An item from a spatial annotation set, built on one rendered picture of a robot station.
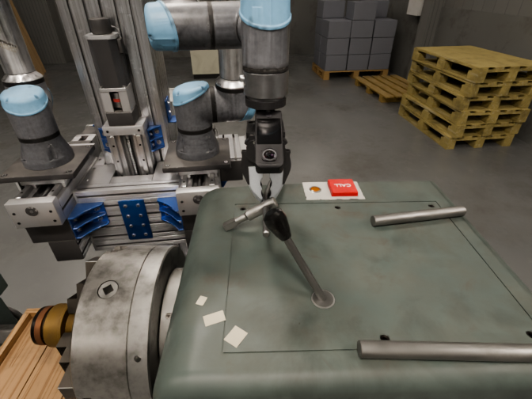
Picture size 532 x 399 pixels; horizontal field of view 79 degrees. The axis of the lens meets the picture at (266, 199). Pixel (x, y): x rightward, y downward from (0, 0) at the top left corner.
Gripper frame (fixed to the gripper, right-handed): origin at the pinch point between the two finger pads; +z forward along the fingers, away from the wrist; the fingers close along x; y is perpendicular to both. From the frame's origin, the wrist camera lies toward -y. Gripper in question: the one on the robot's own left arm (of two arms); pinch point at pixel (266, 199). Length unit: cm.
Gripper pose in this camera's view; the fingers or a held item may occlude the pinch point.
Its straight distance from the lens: 64.9
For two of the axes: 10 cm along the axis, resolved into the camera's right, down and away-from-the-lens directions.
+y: -0.3, -5.6, 8.3
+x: -10.0, 0.2, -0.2
